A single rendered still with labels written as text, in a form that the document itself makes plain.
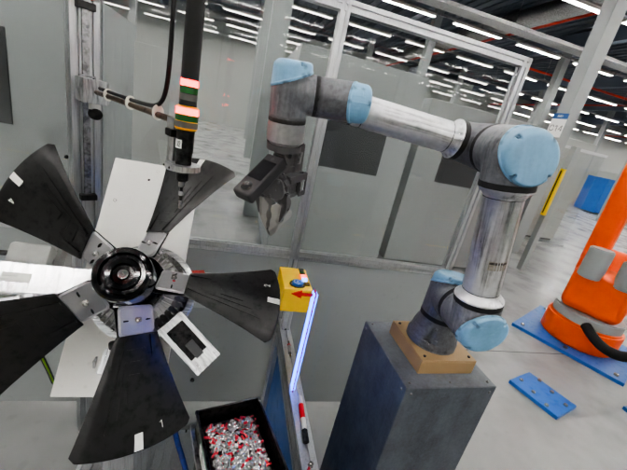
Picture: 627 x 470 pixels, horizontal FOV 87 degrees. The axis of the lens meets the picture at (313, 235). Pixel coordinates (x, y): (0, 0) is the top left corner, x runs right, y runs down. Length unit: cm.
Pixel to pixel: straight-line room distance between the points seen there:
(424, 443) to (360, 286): 84
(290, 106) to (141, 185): 67
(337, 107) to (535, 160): 40
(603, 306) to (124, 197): 400
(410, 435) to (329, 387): 107
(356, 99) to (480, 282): 51
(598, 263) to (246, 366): 331
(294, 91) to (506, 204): 50
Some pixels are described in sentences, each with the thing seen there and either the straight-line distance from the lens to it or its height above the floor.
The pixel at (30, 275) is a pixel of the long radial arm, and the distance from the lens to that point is 105.
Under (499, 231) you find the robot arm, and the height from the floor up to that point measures 146.
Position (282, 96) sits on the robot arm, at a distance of 66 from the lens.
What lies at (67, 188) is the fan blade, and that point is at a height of 135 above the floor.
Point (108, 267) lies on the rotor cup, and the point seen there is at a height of 123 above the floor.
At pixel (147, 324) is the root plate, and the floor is 110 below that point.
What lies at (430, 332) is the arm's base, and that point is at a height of 110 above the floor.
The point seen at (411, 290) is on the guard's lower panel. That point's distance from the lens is 192.
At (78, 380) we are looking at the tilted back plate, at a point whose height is 86.
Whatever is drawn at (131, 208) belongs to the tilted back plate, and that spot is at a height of 124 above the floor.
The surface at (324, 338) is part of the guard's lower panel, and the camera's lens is 191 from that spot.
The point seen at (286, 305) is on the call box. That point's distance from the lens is 115.
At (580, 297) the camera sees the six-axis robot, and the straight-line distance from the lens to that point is 422.
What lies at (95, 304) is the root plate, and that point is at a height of 113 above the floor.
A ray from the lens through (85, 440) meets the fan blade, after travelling 84.
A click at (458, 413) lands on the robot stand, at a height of 90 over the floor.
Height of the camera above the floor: 161
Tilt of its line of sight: 19 degrees down
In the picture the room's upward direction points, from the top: 13 degrees clockwise
